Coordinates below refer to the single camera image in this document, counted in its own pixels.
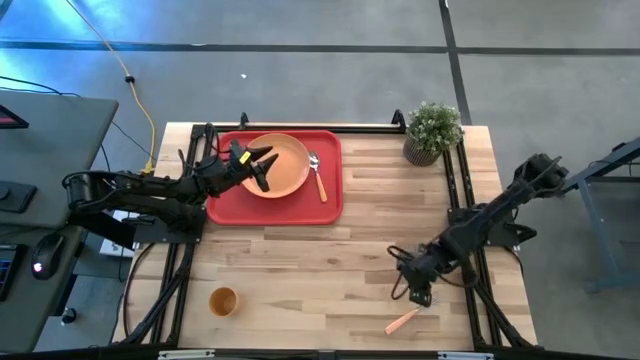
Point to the silver metal bracket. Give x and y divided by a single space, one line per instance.
465 356
186 354

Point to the grey ribbed plant pot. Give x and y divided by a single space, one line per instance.
417 157

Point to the black round knob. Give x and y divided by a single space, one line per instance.
68 315

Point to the black computer mouse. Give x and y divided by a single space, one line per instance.
47 255

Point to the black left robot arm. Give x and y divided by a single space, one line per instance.
150 192

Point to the orange cup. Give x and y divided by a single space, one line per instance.
223 302

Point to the dark screen with red glow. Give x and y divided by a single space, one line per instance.
9 120

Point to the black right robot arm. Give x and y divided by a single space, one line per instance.
480 225

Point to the black desk device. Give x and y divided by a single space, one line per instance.
15 197

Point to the black aluminium table frame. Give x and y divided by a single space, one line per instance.
370 129

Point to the red plastic tray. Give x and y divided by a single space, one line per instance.
300 210

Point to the green artificial plant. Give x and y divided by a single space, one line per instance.
432 127

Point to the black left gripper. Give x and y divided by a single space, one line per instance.
232 167

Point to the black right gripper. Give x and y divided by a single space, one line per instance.
422 270

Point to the grey desk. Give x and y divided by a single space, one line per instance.
60 140

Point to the blue-grey metal table frame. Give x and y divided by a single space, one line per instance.
600 164

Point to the orange plate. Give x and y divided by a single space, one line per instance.
287 170

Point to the black keyboard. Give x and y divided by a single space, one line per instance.
6 272

